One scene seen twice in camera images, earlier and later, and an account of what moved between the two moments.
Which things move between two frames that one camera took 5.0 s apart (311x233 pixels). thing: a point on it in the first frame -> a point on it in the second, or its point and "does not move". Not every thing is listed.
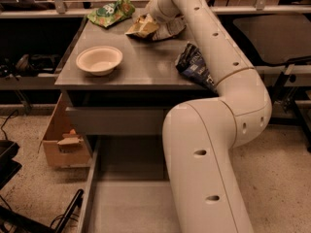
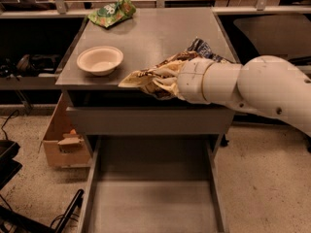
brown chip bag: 147,27 -> 160,79
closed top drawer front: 120,120 does not move
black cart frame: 13,221 does not move
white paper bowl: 99,59 does not move
